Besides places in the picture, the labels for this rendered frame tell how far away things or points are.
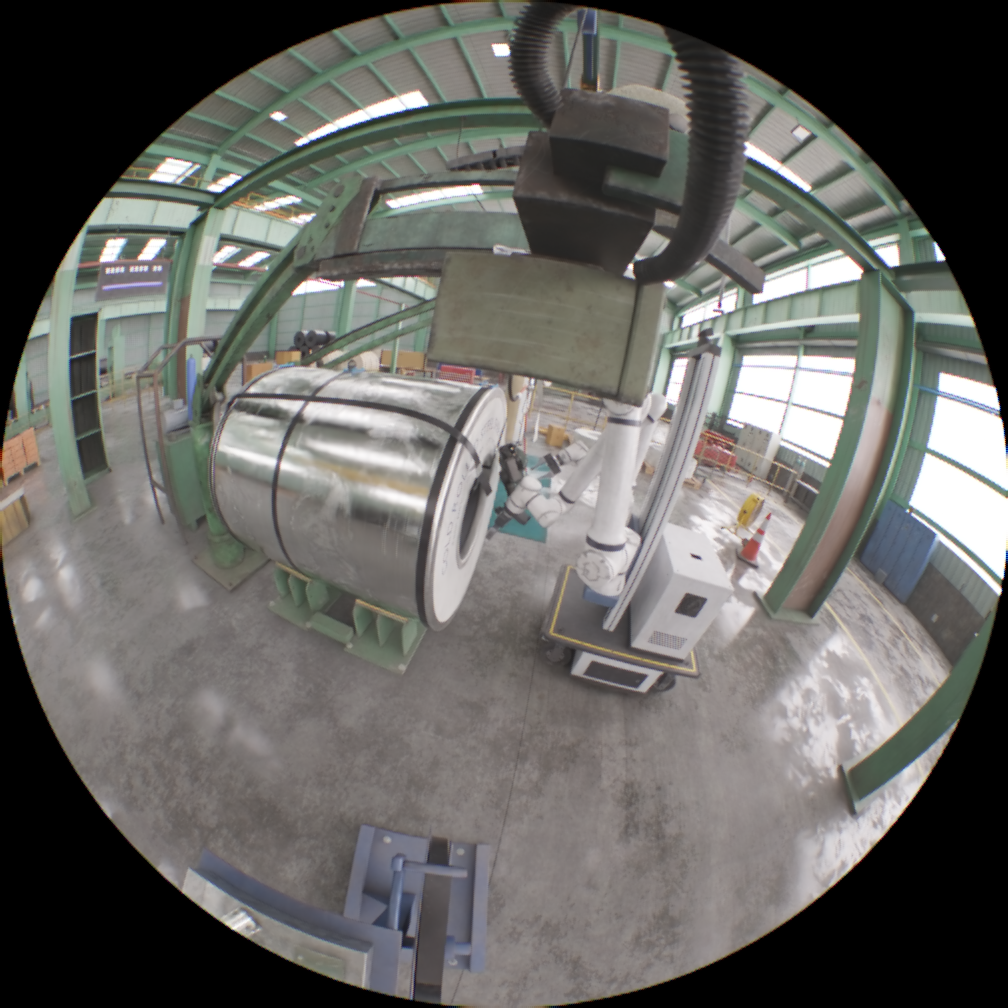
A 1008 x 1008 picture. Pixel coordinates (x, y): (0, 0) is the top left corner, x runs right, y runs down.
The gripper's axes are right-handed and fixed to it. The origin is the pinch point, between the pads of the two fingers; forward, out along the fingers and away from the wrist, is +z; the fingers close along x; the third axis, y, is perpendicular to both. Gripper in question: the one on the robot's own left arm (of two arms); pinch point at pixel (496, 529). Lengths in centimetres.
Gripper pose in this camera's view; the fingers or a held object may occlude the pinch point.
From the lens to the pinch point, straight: 150.5
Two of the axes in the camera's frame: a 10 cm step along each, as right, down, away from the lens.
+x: -4.8, 4.1, -7.8
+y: -7.5, -6.6, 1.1
